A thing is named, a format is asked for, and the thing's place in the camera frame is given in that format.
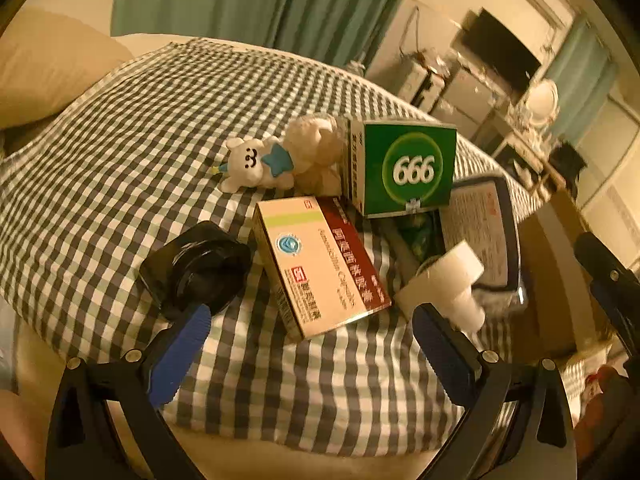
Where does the black glossy case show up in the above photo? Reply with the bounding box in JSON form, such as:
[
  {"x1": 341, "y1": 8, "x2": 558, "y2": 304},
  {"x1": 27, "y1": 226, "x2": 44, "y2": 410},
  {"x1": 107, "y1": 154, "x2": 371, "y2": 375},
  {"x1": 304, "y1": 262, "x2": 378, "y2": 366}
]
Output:
[{"x1": 138, "y1": 221, "x2": 252, "y2": 320}]

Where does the person's right hand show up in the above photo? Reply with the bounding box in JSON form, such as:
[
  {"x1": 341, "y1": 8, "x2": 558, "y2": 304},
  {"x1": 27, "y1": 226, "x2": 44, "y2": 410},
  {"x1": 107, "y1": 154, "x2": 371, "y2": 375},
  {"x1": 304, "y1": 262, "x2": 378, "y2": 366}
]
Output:
[{"x1": 582, "y1": 366, "x2": 640, "y2": 441}]

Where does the green packet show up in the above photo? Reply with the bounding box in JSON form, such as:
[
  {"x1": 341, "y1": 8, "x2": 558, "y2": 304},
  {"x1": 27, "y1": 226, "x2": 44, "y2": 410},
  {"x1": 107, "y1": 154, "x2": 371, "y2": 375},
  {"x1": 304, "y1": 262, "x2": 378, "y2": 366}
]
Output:
[{"x1": 395, "y1": 212, "x2": 443, "y2": 266}]

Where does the wide green curtain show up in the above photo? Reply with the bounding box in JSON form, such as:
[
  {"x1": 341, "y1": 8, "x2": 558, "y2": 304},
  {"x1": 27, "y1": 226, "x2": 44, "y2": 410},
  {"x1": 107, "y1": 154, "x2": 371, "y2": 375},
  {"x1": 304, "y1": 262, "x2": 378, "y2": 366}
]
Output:
[{"x1": 112, "y1": 0, "x2": 421, "y2": 68}]

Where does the red and white medicine box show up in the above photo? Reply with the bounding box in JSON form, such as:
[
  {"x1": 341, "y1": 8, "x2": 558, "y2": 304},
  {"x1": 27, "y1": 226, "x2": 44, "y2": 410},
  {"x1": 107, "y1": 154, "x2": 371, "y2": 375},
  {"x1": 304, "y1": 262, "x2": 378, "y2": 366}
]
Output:
[{"x1": 251, "y1": 196, "x2": 392, "y2": 339}]

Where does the dark blue framed card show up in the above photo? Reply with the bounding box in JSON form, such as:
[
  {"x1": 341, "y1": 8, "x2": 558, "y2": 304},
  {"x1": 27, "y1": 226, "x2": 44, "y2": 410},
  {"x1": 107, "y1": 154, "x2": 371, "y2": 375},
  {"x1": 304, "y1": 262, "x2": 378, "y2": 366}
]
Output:
[{"x1": 440, "y1": 172, "x2": 526, "y2": 306}]

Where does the beige pillow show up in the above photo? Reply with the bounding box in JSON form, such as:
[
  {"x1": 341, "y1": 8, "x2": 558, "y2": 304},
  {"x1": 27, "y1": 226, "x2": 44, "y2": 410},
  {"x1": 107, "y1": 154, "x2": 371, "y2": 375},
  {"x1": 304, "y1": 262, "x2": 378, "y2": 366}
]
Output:
[{"x1": 0, "y1": 7, "x2": 136, "y2": 131}]

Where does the white dressing table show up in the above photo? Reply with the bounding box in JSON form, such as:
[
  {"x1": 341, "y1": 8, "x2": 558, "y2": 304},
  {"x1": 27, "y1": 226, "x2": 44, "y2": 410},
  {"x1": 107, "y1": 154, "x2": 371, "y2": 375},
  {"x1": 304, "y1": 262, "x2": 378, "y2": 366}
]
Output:
[{"x1": 492, "y1": 110, "x2": 556, "y2": 186}]

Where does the white bear toy blue bow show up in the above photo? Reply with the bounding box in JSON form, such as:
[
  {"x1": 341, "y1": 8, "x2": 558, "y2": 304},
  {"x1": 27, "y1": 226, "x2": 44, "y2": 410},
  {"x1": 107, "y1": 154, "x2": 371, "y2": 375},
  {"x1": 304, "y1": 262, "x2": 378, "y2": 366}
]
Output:
[{"x1": 217, "y1": 135, "x2": 296, "y2": 193}]

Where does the white tape roll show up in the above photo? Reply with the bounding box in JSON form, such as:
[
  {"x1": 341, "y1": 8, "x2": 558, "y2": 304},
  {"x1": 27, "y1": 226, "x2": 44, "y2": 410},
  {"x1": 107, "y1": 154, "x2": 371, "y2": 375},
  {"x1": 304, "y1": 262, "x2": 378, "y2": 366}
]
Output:
[{"x1": 395, "y1": 241, "x2": 486, "y2": 333}]

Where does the cardboard box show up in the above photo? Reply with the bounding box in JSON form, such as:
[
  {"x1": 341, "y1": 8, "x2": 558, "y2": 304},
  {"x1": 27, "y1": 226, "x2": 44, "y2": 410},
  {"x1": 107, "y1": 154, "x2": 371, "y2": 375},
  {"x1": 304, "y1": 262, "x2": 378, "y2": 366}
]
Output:
[{"x1": 517, "y1": 195, "x2": 618, "y2": 356}]

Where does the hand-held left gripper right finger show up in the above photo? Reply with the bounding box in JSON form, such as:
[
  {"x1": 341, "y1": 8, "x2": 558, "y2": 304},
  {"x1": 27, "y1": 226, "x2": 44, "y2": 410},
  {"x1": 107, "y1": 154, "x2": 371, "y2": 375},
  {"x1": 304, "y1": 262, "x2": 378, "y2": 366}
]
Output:
[{"x1": 411, "y1": 302, "x2": 576, "y2": 480}]

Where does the green and white box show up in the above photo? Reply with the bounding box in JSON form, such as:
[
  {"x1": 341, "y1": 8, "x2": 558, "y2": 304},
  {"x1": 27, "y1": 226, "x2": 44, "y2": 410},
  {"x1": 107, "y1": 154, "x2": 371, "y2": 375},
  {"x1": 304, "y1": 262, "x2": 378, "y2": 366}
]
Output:
[{"x1": 347, "y1": 120, "x2": 458, "y2": 218}]

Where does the white suitcase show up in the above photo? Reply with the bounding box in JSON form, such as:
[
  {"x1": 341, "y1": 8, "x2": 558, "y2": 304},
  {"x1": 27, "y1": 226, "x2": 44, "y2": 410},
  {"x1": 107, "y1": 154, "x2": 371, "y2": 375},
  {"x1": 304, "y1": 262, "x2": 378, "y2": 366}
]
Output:
[{"x1": 397, "y1": 57, "x2": 431, "y2": 106}]

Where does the black wall television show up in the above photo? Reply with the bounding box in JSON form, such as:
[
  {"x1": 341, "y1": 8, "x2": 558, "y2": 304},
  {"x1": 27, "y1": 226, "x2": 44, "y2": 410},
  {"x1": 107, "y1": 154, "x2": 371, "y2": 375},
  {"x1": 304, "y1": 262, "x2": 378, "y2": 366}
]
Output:
[{"x1": 460, "y1": 8, "x2": 543, "y2": 93}]

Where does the beige plush toy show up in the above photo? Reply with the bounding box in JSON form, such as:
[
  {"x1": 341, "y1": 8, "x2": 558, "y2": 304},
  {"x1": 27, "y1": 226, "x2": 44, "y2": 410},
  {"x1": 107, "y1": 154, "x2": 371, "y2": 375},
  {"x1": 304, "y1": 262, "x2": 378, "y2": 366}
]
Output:
[{"x1": 285, "y1": 115, "x2": 348, "y2": 196}]

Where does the white oval mirror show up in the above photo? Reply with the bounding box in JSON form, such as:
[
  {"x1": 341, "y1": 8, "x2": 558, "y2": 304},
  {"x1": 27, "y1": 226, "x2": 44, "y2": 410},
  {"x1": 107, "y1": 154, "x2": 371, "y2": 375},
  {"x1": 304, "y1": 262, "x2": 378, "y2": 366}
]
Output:
[{"x1": 525, "y1": 80, "x2": 560, "y2": 126}]

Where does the narrow green curtain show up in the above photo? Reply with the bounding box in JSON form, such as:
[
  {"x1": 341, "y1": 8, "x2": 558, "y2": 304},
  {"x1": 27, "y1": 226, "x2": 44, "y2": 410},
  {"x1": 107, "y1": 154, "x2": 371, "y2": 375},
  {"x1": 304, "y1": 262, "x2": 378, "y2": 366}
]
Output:
[{"x1": 550, "y1": 15, "x2": 621, "y2": 136}]

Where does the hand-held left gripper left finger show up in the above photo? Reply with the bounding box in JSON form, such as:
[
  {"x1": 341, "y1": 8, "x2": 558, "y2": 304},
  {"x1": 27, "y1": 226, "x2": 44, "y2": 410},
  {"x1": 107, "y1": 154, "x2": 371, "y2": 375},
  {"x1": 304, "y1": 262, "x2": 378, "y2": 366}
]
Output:
[{"x1": 47, "y1": 302, "x2": 211, "y2": 480}]

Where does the grey small fridge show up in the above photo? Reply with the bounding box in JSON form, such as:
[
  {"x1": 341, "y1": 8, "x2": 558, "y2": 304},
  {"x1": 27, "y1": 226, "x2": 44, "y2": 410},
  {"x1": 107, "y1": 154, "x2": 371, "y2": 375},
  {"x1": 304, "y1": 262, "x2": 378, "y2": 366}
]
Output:
[{"x1": 430, "y1": 65, "x2": 506, "y2": 131}]

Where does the hanging wall cable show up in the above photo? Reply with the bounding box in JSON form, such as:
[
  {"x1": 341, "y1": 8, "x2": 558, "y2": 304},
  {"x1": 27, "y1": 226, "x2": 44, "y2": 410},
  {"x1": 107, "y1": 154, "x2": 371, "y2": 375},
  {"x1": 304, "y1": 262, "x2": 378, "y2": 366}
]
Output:
[{"x1": 400, "y1": 7, "x2": 426, "y2": 61}]

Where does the black jacket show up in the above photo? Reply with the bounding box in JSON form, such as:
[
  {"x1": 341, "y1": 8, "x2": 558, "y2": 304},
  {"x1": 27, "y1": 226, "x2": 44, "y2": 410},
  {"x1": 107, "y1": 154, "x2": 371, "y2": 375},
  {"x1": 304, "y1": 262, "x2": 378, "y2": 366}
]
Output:
[{"x1": 547, "y1": 142, "x2": 588, "y2": 196}]

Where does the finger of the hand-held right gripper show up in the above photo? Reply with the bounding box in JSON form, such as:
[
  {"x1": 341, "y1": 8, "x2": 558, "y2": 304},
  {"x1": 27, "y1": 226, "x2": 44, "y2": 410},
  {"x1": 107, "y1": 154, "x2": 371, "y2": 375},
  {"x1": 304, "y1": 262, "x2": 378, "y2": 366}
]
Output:
[
  {"x1": 574, "y1": 232, "x2": 640, "y2": 306},
  {"x1": 590, "y1": 280, "x2": 640, "y2": 361}
]

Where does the white louvred wardrobe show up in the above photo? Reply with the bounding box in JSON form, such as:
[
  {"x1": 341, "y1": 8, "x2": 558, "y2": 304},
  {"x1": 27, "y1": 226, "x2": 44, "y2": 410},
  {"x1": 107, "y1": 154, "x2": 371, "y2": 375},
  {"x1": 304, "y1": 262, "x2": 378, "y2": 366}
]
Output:
[{"x1": 575, "y1": 105, "x2": 640, "y2": 241}]

